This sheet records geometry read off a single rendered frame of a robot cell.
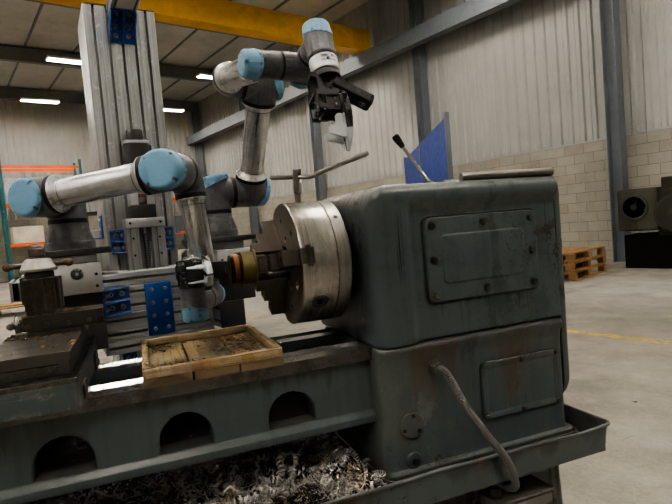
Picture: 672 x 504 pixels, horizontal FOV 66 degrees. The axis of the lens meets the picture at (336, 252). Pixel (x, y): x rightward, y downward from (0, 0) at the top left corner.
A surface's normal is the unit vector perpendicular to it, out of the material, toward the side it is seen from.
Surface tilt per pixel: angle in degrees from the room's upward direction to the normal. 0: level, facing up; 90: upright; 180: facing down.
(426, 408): 90
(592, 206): 90
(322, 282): 106
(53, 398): 88
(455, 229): 90
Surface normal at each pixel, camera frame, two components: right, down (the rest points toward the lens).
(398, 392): 0.36, 0.02
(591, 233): -0.79, 0.10
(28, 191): -0.25, 0.08
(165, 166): 0.01, 0.04
